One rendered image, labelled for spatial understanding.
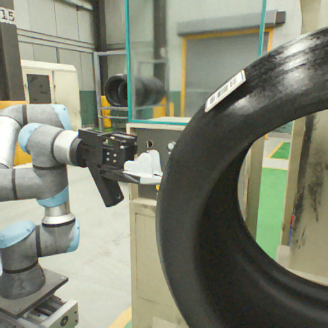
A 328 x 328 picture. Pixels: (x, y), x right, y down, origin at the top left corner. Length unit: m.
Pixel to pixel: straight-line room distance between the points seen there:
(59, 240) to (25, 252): 0.11
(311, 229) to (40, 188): 0.66
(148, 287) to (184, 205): 1.19
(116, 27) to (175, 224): 12.00
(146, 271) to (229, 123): 1.24
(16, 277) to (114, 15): 11.70
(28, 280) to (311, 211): 0.92
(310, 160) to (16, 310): 0.98
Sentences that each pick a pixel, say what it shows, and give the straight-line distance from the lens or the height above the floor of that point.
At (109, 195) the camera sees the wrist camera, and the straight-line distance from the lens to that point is 0.64.
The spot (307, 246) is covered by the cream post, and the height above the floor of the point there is 1.02.
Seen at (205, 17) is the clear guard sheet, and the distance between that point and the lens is 1.26.
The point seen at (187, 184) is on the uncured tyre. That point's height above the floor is 1.28.
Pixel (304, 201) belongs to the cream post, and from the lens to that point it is 0.83.
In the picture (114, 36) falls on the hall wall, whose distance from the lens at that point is 12.39.
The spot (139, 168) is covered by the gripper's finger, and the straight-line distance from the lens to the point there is 0.57.
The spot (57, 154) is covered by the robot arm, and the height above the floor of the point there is 1.28.
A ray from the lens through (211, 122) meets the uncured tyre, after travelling 0.40.
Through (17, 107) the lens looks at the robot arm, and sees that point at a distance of 1.10.
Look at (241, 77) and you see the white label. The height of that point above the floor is 1.42.
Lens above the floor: 1.41
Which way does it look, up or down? 15 degrees down
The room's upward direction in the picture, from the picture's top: straight up
